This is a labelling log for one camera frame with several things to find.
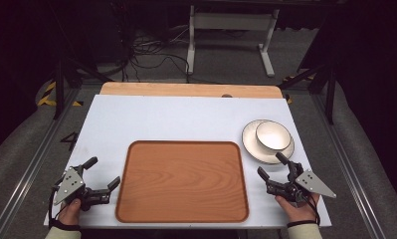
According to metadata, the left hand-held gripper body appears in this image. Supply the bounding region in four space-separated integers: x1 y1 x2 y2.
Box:
53 166 111 212

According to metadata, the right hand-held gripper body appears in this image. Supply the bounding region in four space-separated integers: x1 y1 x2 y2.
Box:
266 169 337 209

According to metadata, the white bowl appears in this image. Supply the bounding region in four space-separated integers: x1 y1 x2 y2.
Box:
255 120 293 152

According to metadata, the white plate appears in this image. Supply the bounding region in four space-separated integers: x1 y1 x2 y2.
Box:
241 119 296 165

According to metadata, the wooden tray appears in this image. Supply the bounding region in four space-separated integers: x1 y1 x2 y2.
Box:
114 139 250 224

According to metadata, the person's left hand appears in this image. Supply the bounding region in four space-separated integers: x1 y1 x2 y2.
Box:
58 197 83 227

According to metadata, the person's right hand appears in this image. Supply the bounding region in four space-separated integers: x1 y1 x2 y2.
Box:
274 193 321 224

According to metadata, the black tripod stand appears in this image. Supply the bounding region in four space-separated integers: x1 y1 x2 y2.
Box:
278 61 337 125
51 49 114 121

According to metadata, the yellow black floor tape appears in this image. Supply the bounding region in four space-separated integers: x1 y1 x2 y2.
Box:
36 81 85 108
282 74 317 105

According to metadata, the white board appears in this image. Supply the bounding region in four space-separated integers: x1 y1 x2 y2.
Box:
44 94 332 230

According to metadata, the wooden table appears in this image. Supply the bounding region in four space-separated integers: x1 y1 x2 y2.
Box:
99 82 284 100

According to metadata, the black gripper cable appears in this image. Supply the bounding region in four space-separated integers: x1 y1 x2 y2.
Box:
300 194 321 225
48 184 61 227

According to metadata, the black wrist strap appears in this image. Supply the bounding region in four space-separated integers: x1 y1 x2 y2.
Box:
286 219 318 229
48 218 82 232

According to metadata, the aluminium rail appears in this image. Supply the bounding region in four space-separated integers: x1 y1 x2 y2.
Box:
308 93 388 239
0 87 84 239

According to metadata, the bundle of floor cables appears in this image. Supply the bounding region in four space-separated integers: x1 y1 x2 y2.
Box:
117 24 195 84

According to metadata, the white metal stand frame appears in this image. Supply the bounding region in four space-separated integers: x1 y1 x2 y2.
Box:
185 4 281 78

